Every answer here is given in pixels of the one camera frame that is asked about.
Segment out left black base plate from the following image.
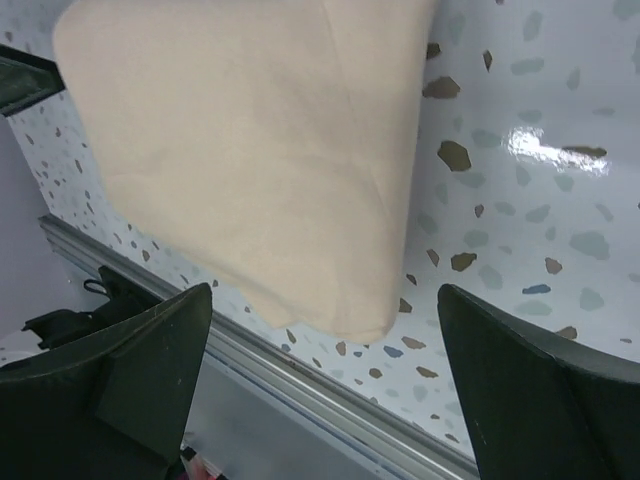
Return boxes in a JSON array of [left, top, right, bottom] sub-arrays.
[[21, 266, 161, 350]]

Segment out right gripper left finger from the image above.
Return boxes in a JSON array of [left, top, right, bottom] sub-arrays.
[[1, 283, 212, 479]]

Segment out aluminium frame rail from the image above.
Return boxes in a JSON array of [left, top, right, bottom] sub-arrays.
[[38, 214, 481, 480]]

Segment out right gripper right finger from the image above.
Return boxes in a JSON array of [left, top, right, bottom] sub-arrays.
[[437, 284, 639, 479]]

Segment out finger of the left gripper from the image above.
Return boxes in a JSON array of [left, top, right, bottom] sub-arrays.
[[0, 45, 65, 117]]

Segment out beige cloth mat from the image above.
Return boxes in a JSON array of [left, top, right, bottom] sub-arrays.
[[53, 1, 437, 343]]

